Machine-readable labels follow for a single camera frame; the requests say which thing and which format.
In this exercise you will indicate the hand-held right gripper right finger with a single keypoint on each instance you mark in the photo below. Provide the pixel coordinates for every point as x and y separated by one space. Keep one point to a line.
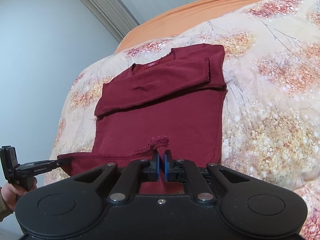
165 166

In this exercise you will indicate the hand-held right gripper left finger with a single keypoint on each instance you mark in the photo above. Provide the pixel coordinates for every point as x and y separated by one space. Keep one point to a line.
158 165

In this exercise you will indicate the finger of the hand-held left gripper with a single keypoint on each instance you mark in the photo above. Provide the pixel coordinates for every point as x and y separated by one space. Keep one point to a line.
56 164

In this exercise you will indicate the dark red long-sleeve shirt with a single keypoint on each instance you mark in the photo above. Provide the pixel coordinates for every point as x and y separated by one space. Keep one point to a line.
150 120

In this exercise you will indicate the person's left forearm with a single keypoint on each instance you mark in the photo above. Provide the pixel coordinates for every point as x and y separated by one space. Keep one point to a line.
4 205

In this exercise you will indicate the person's left hand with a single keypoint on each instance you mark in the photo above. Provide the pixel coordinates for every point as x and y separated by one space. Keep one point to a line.
10 193

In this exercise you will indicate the floral beige quilt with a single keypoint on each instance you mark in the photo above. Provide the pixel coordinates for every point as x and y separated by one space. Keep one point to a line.
262 105

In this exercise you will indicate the orange bed sheet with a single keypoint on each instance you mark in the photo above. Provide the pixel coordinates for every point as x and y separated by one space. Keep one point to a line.
175 15

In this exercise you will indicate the beige pleated curtain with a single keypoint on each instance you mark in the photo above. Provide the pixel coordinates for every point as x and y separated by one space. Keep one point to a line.
105 7

